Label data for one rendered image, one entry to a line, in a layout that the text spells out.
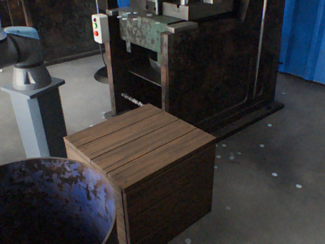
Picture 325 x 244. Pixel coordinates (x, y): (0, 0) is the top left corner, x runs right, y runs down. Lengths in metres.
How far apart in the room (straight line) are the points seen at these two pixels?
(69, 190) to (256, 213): 0.78
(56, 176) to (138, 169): 0.25
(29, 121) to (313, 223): 1.20
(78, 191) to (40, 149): 0.62
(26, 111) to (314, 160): 1.34
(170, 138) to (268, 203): 0.54
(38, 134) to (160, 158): 0.61
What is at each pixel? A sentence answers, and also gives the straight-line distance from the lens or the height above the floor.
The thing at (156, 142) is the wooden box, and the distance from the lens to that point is 1.16.
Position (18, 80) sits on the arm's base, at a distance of 1.44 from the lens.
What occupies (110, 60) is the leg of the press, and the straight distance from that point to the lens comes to 1.86.
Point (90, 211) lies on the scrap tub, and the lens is 0.96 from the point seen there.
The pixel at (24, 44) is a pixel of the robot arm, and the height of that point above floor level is 0.63.
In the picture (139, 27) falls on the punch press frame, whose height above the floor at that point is 0.59.
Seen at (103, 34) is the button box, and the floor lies 0.54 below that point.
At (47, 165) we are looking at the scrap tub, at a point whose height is 0.46.
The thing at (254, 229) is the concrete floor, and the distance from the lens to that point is 1.37.
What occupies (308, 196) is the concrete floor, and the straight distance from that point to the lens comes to 1.58.
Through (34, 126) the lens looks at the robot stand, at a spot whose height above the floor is 0.30.
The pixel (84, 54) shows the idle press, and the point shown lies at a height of 0.03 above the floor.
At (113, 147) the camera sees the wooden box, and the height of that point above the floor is 0.35.
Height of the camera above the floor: 0.98
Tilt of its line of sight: 29 degrees down
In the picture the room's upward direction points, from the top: 1 degrees counter-clockwise
